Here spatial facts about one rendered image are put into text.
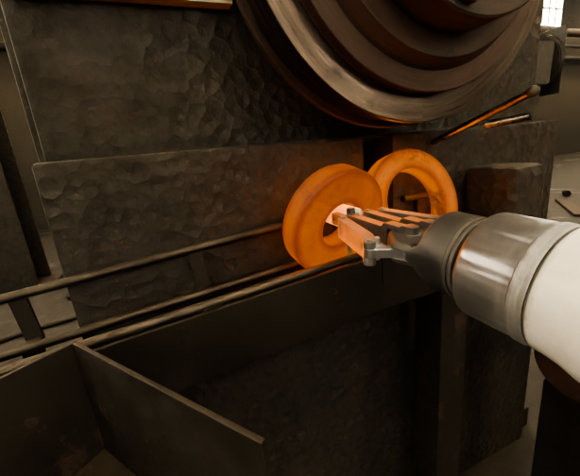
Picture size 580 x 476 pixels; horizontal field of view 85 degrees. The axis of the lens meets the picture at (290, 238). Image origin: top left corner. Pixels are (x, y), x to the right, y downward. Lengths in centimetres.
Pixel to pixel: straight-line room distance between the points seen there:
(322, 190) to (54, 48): 37
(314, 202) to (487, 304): 21
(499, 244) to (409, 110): 27
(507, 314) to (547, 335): 2
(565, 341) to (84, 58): 55
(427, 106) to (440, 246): 26
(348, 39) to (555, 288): 31
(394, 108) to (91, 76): 39
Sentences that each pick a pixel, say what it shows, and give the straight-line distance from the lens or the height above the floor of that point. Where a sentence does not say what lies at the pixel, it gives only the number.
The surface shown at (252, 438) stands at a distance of 19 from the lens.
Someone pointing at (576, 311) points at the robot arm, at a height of 76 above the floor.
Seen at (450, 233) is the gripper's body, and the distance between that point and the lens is 29.
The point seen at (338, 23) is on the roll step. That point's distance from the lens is 42.
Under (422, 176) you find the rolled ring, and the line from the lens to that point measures 60.
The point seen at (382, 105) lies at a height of 90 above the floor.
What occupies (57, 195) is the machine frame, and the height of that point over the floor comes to 83.
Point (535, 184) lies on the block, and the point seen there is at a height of 77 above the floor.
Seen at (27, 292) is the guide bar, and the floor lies 73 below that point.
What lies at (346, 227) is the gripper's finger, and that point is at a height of 77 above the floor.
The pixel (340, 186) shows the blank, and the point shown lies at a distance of 40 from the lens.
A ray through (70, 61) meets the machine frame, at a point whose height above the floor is 99.
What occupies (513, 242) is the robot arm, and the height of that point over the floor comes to 78.
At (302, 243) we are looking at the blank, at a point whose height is 74.
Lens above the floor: 86
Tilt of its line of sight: 15 degrees down
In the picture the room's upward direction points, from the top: 5 degrees counter-clockwise
